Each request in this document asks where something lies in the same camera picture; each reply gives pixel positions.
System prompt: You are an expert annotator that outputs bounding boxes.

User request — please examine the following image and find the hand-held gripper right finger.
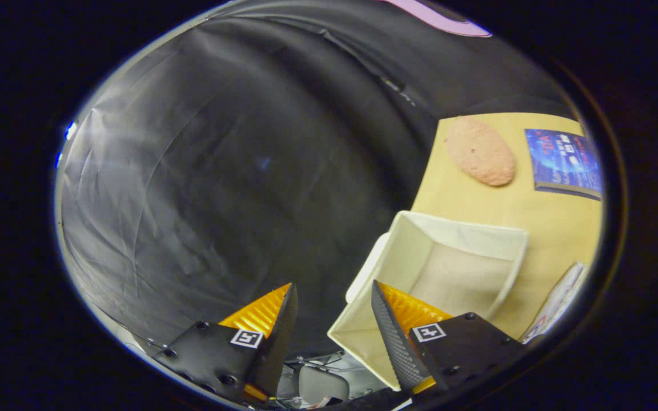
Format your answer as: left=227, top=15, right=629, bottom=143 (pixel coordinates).
left=371, top=279, right=528, bottom=397

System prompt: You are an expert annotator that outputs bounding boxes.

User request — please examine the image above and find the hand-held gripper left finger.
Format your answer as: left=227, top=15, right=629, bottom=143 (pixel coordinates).
left=151, top=282, right=299, bottom=408

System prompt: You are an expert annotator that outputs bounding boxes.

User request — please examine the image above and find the blue cover book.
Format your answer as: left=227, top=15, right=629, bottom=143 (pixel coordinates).
left=524, top=128, right=603, bottom=202

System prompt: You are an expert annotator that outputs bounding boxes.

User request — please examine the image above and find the grey chair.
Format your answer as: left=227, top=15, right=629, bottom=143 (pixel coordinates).
left=298, top=365, right=350, bottom=405

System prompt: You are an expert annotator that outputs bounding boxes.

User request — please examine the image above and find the orange oval sponge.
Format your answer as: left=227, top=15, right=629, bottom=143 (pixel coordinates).
left=445, top=116, right=517, bottom=187

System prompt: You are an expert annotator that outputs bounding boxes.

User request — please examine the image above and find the white canvas shoe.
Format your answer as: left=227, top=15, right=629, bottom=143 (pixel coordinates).
left=520, top=261, right=589, bottom=345

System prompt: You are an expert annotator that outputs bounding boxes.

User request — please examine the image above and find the cream fabric storage box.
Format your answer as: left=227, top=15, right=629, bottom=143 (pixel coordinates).
left=327, top=210, right=529, bottom=392

